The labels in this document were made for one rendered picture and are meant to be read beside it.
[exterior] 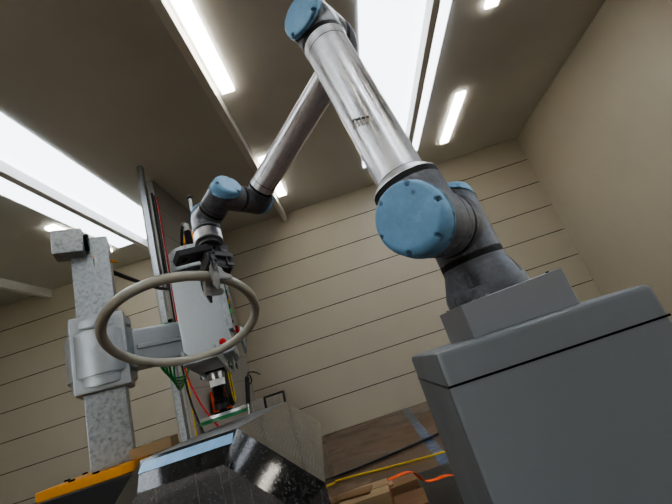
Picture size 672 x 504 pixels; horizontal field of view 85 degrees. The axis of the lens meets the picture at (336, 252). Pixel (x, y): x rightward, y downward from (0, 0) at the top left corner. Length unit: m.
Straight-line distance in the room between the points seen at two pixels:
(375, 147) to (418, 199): 0.17
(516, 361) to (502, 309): 0.13
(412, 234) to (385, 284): 6.02
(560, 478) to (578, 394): 0.13
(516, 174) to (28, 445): 10.05
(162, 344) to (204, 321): 0.63
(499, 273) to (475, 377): 0.25
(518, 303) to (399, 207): 0.31
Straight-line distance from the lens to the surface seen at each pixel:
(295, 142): 1.22
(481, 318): 0.80
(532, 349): 0.73
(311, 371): 6.65
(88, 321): 2.42
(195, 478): 1.34
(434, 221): 0.69
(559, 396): 0.75
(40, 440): 8.81
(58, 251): 2.55
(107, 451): 2.38
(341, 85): 0.92
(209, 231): 1.23
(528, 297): 0.84
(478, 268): 0.86
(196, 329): 1.88
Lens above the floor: 0.87
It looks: 17 degrees up
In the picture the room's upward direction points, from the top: 18 degrees counter-clockwise
